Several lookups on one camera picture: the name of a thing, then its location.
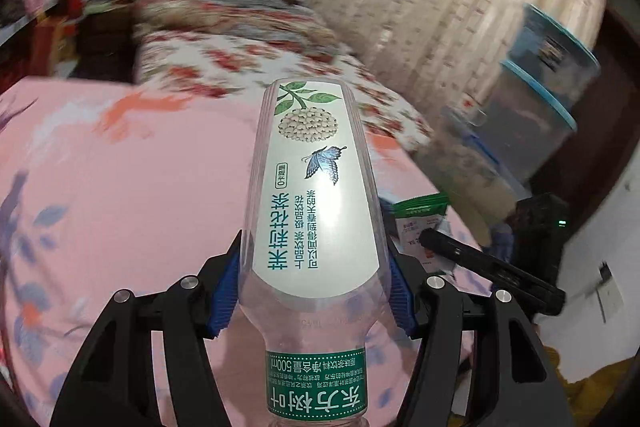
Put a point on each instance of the clear plastic bottle white label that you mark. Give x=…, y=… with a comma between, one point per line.
x=310, y=207

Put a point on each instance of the cluttered wooden shelf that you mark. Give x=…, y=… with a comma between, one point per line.
x=45, y=27

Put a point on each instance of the pink printed bedsheet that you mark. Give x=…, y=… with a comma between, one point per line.
x=125, y=232

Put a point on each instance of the white sachet packet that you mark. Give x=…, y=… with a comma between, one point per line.
x=412, y=237

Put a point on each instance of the red floral white quilt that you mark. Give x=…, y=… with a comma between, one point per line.
x=210, y=62

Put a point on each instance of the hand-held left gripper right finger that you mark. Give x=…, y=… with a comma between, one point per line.
x=400, y=289

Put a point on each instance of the clear storage box teal lid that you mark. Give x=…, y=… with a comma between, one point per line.
x=530, y=127
x=550, y=47

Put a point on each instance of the blue checked cloth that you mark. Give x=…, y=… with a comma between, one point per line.
x=500, y=239

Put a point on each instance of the yellow cloth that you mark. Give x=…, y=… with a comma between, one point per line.
x=600, y=387

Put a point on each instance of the dark brown door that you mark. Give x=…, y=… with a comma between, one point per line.
x=607, y=132

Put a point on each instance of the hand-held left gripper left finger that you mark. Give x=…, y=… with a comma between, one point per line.
x=225, y=297

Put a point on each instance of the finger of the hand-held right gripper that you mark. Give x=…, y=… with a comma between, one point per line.
x=490, y=264

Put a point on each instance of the white wall socket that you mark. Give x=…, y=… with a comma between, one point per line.
x=611, y=294

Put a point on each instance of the green sachet packet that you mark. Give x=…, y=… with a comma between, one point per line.
x=420, y=204

